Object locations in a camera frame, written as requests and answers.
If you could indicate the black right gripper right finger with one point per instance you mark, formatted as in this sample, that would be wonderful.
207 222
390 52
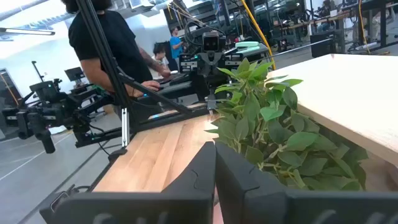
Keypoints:
264 205

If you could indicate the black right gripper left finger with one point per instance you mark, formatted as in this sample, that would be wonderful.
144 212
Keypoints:
186 205

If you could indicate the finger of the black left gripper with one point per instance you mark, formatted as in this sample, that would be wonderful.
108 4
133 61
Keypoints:
211 102

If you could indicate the grey-green rubber slide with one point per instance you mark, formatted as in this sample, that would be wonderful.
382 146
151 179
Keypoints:
247 46

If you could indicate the person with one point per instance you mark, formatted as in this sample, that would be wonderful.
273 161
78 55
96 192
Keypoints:
118 40
160 57
176 45

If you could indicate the green artificial leafy plant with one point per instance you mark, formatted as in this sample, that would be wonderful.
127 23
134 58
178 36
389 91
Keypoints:
273 133

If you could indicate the black computer monitor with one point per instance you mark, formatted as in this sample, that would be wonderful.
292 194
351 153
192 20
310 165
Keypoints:
74 74
322 46

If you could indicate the long ceiling light fixture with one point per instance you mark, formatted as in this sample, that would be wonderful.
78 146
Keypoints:
28 31

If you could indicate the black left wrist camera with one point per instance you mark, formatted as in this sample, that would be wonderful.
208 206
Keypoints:
211 42

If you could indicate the black aluminium rig frame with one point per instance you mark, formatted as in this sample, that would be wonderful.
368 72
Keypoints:
102 53

